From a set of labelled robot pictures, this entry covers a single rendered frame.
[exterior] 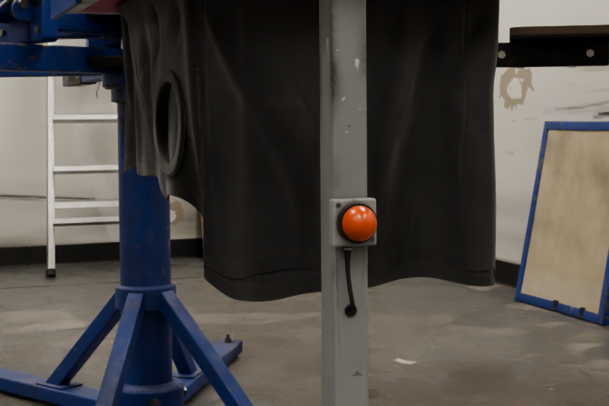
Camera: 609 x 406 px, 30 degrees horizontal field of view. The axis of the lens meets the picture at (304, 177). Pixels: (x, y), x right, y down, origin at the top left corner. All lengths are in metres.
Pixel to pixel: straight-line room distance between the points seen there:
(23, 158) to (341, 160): 4.93
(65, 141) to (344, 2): 4.94
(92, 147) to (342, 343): 4.95
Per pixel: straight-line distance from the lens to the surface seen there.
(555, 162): 4.69
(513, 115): 5.11
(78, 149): 6.10
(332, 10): 1.20
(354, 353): 1.23
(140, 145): 1.80
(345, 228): 1.17
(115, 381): 2.62
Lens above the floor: 0.76
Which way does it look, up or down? 3 degrees down
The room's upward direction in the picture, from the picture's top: 1 degrees counter-clockwise
